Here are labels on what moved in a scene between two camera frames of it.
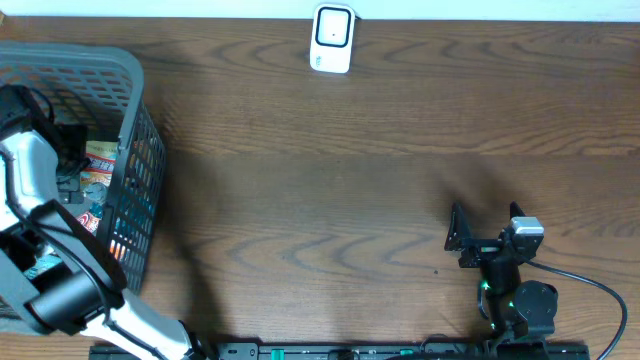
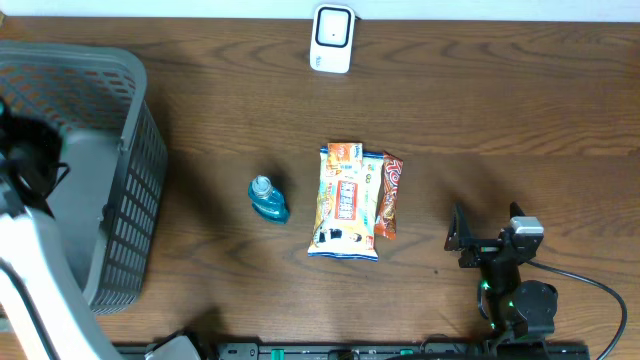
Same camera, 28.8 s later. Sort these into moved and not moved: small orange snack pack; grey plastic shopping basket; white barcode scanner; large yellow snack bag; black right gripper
Moved: large yellow snack bag; small orange snack pack
Not moved: grey plastic shopping basket; white barcode scanner; black right gripper
